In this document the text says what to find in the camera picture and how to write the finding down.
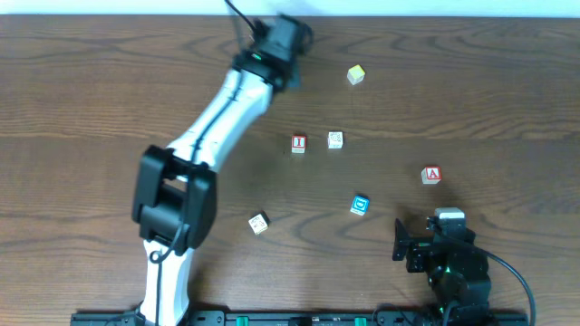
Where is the blue picture wooden block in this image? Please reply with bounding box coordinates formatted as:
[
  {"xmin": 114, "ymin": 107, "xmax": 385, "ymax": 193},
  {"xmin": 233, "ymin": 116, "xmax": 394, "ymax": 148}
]
[{"xmin": 350, "ymin": 196, "xmax": 370, "ymax": 216}]

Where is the red letter I block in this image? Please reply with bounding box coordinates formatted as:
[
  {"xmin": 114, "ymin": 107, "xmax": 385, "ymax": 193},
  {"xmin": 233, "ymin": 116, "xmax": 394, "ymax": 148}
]
[{"xmin": 291, "ymin": 135, "xmax": 306, "ymax": 154}]

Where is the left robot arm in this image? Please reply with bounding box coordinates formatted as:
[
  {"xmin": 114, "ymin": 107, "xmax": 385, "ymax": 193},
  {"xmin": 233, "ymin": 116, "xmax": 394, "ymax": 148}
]
[{"xmin": 131, "ymin": 14, "xmax": 314, "ymax": 325}]

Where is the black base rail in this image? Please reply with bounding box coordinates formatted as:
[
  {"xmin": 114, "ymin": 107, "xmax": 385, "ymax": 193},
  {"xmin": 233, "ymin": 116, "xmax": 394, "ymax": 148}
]
[{"xmin": 70, "ymin": 309, "xmax": 529, "ymax": 326}]

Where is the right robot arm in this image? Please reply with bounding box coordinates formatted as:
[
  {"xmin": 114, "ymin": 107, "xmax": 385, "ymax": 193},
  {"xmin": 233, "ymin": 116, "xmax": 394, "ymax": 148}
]
[{"xmin": 392, "ymin": 216, "xmax": 491, "ymax": 325}]

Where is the plain engraved wooden block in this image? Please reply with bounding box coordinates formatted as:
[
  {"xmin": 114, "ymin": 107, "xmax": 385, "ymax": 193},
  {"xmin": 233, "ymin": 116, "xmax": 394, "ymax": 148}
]
[{"xmin": 327, "ymin": 131, "xmax": 343, "ymax": 149}]

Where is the plain tilted wooden block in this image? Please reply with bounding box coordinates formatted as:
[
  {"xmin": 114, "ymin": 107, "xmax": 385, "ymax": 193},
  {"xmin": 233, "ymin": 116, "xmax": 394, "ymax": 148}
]
[{"xmin": 248, "ymin": 213, "xmax": 269, "ymax": 235}]

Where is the yellow top wooden block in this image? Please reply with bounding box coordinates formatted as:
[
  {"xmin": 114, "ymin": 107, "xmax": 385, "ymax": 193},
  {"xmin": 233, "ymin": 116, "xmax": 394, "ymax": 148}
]
[{"xmin": 347, "ymin": 64, "xmax": 365, "ymax": 85}]

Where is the red letter A block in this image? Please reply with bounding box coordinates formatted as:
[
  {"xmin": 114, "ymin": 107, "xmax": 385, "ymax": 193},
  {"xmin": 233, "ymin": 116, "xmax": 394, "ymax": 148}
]
[{"xmin": 420, "ymin": 166, "xmax": 442, "ymax": 185}]

